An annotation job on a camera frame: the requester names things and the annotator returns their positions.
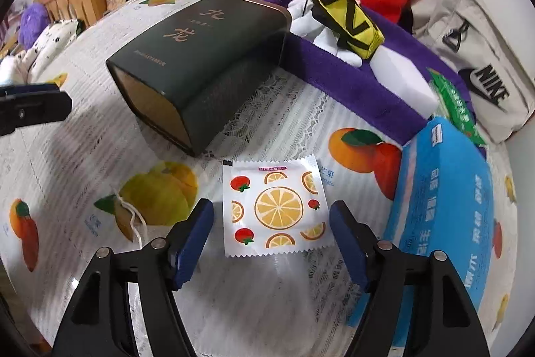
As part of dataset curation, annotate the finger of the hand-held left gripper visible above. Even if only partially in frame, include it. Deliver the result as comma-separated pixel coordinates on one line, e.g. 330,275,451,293
0,83,73,137

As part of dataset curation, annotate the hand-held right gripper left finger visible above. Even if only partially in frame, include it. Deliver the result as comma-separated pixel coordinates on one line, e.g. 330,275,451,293
51,198,215,357

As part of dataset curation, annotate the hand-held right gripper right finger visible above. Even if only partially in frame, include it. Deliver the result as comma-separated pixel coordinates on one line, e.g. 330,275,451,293
329,200,491,357

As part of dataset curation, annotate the fruit print sachet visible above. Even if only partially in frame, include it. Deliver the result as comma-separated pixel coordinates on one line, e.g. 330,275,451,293
222,155,329,258

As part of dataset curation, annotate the blue tissue pack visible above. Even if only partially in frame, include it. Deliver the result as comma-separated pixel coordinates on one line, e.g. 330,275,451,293
347,116,496,341

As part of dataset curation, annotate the purple towel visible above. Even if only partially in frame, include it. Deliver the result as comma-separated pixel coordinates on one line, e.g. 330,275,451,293
261,0,475,146

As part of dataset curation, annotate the dark tin box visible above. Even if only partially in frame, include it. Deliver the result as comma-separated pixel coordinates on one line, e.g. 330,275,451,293
106,0,292,157

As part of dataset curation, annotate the white sponge block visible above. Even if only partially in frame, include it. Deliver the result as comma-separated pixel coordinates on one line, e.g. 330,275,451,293
370,47,440,119

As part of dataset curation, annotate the green packet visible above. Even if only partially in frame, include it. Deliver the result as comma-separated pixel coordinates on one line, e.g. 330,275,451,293
426,66,488,146

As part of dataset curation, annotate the yellow pouch with black stripes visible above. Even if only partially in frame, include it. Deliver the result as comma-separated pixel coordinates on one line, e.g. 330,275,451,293
304,0,385,60

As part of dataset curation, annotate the white cloth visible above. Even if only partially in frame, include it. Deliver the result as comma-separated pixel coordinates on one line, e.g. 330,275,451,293
288,0,365,69

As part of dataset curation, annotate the white plush toy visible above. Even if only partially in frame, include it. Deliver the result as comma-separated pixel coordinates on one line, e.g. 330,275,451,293
0,51,31,86

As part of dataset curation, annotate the fruit print tablecloth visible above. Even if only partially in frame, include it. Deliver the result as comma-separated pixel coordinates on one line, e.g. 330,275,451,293
0,0,527,357

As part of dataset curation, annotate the spotted white cushion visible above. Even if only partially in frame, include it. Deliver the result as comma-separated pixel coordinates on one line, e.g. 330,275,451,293
25,19,85,78

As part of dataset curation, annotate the purple plush toy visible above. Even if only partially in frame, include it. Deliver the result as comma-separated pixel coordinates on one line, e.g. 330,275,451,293
19,3,51,49

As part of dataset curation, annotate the grey sports bag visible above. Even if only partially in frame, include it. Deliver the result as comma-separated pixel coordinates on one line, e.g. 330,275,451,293
399,0,535,144

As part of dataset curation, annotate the white string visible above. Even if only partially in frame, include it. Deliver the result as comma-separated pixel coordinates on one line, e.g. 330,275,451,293
112,194,148,251

